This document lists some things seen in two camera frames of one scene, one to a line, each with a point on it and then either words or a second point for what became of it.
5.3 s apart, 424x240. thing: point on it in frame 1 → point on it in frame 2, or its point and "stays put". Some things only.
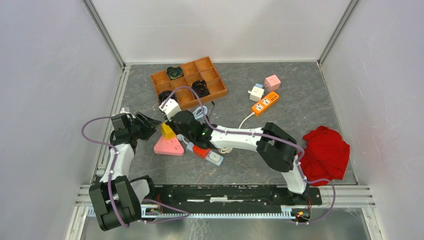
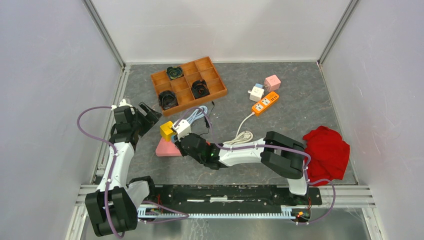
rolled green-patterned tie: x=174 y=72 stays put
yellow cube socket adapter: x=167 y=132 stays put
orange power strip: x=262 y=104 stays put
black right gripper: x=170 y=123 → x=177 y=143
